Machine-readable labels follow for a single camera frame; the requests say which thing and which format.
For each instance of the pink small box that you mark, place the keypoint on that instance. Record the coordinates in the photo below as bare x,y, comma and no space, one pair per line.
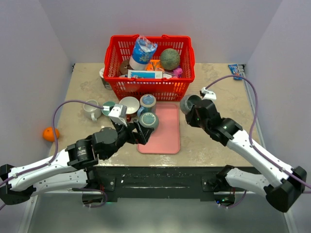
178,72

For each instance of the blue white paper towel roll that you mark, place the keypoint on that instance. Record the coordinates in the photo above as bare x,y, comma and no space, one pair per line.
142,53

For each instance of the grey blue mug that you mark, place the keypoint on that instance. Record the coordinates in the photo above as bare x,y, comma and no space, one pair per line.
187,102

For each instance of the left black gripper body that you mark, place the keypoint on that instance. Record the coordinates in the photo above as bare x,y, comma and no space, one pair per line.
127,135

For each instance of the white speckled mug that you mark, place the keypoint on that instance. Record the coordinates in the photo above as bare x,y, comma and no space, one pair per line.
90,111

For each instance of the white blue flat box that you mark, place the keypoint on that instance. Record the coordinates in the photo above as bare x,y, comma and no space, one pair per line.
144,74

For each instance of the pink plastic tray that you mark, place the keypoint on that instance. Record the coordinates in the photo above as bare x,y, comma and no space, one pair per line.
166,138

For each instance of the teal green mug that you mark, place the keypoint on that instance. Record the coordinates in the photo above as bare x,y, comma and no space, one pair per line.
149,120

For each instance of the light blue tall mug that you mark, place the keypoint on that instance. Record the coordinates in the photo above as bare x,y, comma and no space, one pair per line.
147,104

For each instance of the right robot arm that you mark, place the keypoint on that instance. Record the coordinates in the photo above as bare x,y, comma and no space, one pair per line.
278,182

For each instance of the orange package in basket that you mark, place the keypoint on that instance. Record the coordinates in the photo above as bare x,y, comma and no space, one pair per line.
154,65

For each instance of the blue snack packet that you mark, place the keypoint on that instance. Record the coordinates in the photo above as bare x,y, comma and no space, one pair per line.
237,71

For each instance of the red plastic shopping basket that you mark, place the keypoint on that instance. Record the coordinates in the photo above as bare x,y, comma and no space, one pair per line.
121,47

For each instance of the dark red mug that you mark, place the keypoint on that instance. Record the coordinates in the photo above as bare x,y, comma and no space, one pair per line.
132,104

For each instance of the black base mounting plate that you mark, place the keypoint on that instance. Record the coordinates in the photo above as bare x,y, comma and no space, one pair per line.
111,183

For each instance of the green netted melon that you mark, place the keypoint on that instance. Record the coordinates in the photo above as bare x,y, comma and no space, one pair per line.
170,59

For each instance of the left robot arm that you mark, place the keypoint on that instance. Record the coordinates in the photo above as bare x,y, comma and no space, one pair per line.
71,168

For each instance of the small green mug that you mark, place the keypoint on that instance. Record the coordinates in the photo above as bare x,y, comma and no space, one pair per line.
107,107

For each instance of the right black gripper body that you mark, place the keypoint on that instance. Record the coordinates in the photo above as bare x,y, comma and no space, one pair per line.
194,120

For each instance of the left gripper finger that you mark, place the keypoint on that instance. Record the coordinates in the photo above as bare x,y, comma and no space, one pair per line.
120,127
143,134

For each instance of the orange fruit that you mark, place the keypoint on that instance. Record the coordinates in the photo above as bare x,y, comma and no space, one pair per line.
48,134

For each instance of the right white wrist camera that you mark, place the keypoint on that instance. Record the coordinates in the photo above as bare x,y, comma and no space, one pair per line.
207,94

